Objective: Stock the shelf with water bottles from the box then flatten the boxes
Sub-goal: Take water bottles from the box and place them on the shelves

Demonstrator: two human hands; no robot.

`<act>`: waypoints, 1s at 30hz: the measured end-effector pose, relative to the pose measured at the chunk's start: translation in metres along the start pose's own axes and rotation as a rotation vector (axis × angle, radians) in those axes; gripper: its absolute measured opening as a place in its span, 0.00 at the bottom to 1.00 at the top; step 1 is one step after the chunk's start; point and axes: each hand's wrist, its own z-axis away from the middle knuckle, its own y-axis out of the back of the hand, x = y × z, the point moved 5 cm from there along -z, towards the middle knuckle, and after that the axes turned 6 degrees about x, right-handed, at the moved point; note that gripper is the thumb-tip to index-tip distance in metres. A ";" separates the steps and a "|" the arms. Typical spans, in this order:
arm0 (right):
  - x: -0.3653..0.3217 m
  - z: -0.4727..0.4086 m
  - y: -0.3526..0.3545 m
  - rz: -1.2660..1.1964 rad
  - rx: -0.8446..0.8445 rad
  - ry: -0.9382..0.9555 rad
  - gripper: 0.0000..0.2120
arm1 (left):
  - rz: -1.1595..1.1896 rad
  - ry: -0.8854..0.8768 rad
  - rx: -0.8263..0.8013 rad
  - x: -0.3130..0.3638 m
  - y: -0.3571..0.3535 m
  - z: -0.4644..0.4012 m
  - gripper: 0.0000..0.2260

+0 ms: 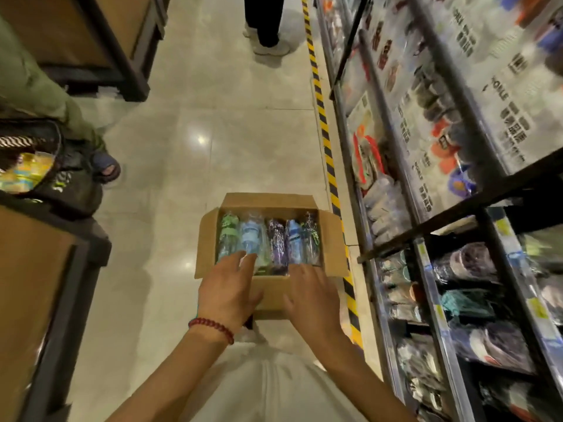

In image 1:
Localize person's right hand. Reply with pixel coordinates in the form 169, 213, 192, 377
283, 263, 347, 349

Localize person's left hand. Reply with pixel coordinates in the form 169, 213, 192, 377
196, 252, 264, 335

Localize brown cardboard box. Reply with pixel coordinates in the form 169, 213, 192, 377
194, 192, 351, 321

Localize green banded bottle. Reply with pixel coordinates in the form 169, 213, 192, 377
216, 213, 240, 262

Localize light blue bottle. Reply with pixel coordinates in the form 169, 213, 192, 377
239, 217, 270, 273

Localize clear bottle green ring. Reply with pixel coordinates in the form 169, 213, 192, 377
302, 211, 322, 267

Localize blue bottle with straw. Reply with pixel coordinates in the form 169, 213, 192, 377
286, 218, 305, 265

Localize dark purple bottle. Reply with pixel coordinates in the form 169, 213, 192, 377
267, 218, 289, 268

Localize black metal store shelving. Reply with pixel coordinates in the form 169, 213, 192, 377
314, 0, 563, 422

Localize green lid bottle pink handle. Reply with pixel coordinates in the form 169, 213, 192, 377
518, 226, 563, 268

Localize person's right forearm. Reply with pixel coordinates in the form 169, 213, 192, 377
314, 336, 416, 422

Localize person's left forearm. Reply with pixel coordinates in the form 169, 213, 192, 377
105, 325, 234, 422

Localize person's light grey trousers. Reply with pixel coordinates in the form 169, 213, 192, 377
180, 333, 368, 422

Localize pile of clear bagged goods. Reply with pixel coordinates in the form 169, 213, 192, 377
364, 175, 412, 244

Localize red white bagged item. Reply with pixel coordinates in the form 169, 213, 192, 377
351, 135, 388, 189

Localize dark plastic shopping basket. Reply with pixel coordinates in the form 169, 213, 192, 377
0, 118, 104, 217

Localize red bead bracelet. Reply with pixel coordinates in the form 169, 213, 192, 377
188, 317, 236, 346

